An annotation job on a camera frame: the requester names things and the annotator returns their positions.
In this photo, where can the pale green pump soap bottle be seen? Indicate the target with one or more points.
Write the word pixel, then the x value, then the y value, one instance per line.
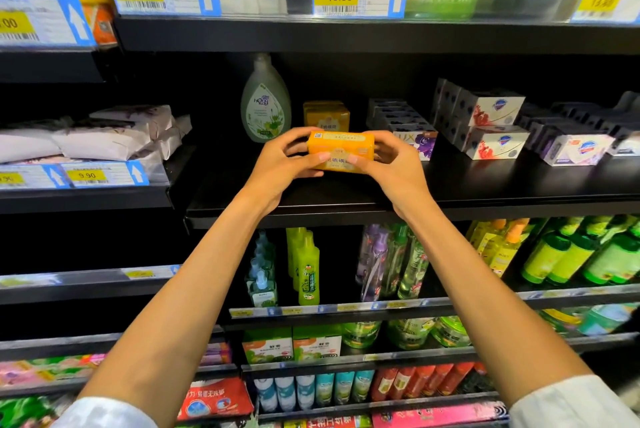
pixel 265 102

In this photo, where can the red snack packet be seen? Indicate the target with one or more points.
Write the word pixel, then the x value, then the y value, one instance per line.
pixel 215 399

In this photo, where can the pile of white wipe packets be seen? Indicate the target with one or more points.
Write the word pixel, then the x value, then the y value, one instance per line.
pixel 100 137

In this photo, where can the person's right forearm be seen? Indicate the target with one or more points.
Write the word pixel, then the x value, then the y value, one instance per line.
pixel 500 313

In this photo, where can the black store shelf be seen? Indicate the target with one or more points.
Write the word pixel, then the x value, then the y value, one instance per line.
pixel 540 188
pixel 50 64

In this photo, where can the yellow soap box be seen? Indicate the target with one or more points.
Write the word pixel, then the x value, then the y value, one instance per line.
pixel 327 114
pixel 341 147

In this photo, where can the row of purple soap boxes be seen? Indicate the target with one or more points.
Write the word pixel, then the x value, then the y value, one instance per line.
pixel 405 127

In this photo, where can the strip of shelf price tags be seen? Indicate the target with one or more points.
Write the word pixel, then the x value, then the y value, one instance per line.
pixel 40 20
pixel 80 174

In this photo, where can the person's left hand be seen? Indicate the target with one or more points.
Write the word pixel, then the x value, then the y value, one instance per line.
pixel 275 172

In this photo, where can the green white box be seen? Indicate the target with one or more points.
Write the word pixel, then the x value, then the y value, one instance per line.
pixel 267 345
pixel 317 343

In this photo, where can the yellow red packets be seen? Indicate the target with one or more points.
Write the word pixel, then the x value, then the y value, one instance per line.
pixel 320 423

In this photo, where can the green lidded wipe tub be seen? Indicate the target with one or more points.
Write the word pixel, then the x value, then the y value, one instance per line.
pixel 452 330
pixel 412 331
pixel 360 333

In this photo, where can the row of white pink soap boxes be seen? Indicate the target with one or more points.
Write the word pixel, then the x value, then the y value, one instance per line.
pixel 575 137

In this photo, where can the row of white red soap boxes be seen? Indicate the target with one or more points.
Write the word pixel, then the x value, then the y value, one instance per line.
pixel 485 127

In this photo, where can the person's left forearm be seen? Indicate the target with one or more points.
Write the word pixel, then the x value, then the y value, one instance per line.
pixel 190 313

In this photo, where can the person's right hand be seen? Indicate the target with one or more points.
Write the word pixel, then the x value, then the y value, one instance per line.
pixel 402 178

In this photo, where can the long pink packet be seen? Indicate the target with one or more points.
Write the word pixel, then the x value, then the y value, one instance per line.
pixel 440 413

